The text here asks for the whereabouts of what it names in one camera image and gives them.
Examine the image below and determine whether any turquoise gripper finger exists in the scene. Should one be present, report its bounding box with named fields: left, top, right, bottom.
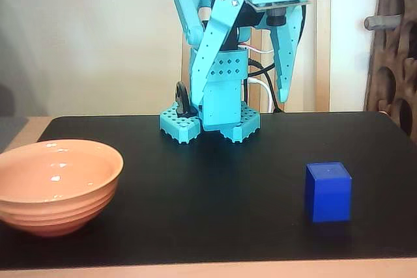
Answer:
left=190, top=0, right=244, bottom=109
left=272, top=6, right=306, bottom=104

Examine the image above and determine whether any blue cube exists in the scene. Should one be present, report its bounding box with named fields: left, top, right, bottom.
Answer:
left=304, top=161, right=353, bottom=224

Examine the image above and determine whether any orange ribbed bowl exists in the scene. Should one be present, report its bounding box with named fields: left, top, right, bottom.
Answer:
left=0, top=139, right=124, bottom=238

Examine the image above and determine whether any light wooden slatted panel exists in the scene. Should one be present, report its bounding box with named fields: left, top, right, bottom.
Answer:
left=180, top=0, right=332, bottom=113

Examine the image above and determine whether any black table clamp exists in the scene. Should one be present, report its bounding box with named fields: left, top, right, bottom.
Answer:
left=175, top=81, right=199, bottom=119

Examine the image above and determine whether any brown wooden wine rack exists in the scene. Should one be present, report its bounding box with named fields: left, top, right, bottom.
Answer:
left=363, top=0, right=417, bottom=144

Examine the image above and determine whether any black table mat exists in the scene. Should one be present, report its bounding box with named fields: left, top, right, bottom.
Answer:
left=0, top=111, right=417, bottom=271

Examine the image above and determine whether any red white servo wire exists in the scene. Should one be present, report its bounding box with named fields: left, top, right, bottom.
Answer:
left=239, top=42, right=275, bottom=55

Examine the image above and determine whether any black cable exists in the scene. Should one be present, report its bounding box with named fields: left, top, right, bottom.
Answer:
left=247, top=58, right=285, bottom=113

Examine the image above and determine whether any white cable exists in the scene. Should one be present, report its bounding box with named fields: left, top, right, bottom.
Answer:
left=247, top=77, right=275, bottom=113

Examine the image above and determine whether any grey door handle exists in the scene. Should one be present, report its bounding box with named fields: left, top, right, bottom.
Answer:
left=364, top=14, right=402, bottom=31

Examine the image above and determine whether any turquoise perforated base plate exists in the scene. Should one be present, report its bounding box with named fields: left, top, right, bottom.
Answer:
left=159, top=100, right=261, bottom=145

